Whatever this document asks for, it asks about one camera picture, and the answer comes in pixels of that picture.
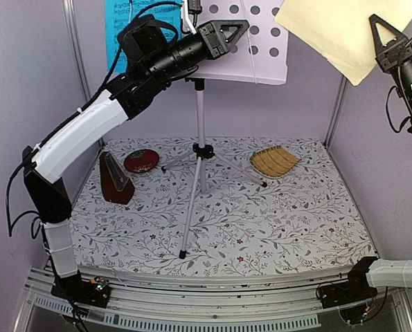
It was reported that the aluminium frame post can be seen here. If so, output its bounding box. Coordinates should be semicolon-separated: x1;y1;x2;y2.
62;0;91;102
323;0;365;146

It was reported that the white tripod music stand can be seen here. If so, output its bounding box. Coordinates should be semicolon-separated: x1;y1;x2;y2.
160;0;289;260

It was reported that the red floral round box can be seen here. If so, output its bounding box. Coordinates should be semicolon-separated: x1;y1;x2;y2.
124;149;160;174

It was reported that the woven bamboo tray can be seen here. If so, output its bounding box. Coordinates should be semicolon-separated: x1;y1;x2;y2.
249;146;300;178

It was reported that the clear plastic metronome cover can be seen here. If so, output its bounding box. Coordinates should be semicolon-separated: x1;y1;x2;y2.
105;152;129;192

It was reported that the front aluminium rail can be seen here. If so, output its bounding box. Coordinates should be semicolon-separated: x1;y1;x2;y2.
15;266;412;331

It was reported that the left aluminium frame post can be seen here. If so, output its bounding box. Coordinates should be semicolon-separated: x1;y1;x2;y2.
62;0;91;102

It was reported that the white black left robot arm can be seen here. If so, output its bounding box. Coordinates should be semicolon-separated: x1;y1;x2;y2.
20;10;249;300

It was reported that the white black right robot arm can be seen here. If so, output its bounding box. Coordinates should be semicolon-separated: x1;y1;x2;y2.
342;14;412;302

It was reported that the blue sheet music page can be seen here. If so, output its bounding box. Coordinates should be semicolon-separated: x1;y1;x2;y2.
105;0;182;68

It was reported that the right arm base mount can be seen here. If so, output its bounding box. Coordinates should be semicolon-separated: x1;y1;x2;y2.
315;257;388;326

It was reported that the yellow paper sheet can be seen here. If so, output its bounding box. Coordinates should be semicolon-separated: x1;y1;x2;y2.
275;0;412;86

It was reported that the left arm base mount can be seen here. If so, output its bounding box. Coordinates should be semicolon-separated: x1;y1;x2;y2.
51;270;111;308

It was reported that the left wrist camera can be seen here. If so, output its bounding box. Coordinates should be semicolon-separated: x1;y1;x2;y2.
181;0;202;35

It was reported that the dark red wooden metronome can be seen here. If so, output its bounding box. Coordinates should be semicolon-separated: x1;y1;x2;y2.
99;151;135;205

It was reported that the right aluminium frame post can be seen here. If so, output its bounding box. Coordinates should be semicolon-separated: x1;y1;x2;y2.
323;0;365;146

